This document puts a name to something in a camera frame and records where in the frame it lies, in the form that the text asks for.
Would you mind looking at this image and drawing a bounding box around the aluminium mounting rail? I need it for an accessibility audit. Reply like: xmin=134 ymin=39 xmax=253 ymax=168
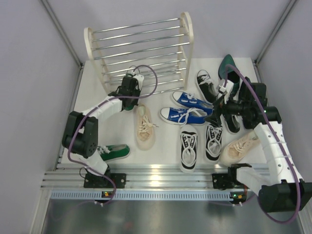
xmin=40 ymin=164 xmax=227 ymax=191

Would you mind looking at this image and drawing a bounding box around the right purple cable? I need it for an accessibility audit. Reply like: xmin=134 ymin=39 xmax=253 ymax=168
xmin=224 ymin=64 xmax=305 ymax=223

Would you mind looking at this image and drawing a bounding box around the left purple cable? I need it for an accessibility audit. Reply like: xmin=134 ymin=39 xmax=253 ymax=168
xmin=67 ymin=64 xmax=158 ymax=208

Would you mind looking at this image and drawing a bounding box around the beige lace sneaker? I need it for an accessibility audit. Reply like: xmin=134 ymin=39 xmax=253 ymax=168
xmin=220 ymin=131 xmax=260 ymax=167
xmin=136 ymin=104 xmax=157 ymax=151

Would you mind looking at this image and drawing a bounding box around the white metal shoe rack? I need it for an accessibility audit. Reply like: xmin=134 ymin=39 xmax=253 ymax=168
xmin=84 ymin=12 xmax=194 ymax=95

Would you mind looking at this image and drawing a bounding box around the black sneaker upper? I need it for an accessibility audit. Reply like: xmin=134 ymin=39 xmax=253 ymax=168
xmin=195 ymin=70 xmax=217 ymax=104

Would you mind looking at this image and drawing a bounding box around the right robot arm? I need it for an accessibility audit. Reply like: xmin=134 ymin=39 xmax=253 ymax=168
xmin=206 ymin=81 xmax=312 ymax=213

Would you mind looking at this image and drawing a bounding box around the teal heel shoe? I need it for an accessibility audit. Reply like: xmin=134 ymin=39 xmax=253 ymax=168
xmin=218 ymin=54 xmax=240 ymax=97
xmin=238 ymin=82 xmax=257 ymax=129

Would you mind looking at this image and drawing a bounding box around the purple cable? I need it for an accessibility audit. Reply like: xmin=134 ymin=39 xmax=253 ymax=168
xmin=67 ymin=64 xmax=158 ymax=208
xmin=224 ymin=64 xmax=305 ymax=223

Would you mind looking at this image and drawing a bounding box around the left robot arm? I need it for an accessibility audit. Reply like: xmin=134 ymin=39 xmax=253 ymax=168
xmin=62 ymin=72 xmax=144 ymax=188

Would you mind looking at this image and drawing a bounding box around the perforated cable tray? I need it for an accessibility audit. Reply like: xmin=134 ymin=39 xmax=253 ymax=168
xmin=51 ymin=190 xmax=233 ymax=201

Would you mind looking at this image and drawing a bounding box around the black white sneaker right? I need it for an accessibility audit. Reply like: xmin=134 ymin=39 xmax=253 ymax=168
xmin=205 ymin=122 xmax=223 ymax=164

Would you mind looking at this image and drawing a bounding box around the teal heel shoe upper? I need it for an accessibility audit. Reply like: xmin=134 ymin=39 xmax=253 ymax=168
xmin=218 ymin=54 xmax=240 ymax=97

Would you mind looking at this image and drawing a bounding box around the black white sneaker left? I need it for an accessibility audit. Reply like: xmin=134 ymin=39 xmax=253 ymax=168
xmin=180 ymin=125 xmax=198 ymax=173

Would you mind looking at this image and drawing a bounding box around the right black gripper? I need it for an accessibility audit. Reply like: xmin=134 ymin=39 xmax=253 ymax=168
xmin=204 ymin=91 xmax=251 ymax=128

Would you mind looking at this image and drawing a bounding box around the blue sneaker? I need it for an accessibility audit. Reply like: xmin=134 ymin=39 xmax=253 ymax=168
xmin=159 ymin=107 xmax=208 ymax=126
xmin=172 ymin=91 xmax=213 ymax=116

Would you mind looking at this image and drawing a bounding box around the black sneaker lower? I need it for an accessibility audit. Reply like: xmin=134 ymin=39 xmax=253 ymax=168
xmin=223 ymin=114 xmax=240 ymax=134

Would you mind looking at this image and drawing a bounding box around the black white sneaker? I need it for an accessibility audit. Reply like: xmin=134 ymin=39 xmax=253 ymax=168
xmin=180 ymin=125 xmax=198 ymax=173
xmin=205 ymin=122 xmax=223 ymax=164

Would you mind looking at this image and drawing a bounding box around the teal heel shoe lower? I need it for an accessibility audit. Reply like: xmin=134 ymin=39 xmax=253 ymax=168
xmin=238 ymin=82 xmax=257 ymax=129

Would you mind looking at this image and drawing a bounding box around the green sneaker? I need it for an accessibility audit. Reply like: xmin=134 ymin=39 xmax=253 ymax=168
xmin=124 ymin=103 xmax=138 ymax=111
xmin=97 ymin=144 xmax=130 ymax=161

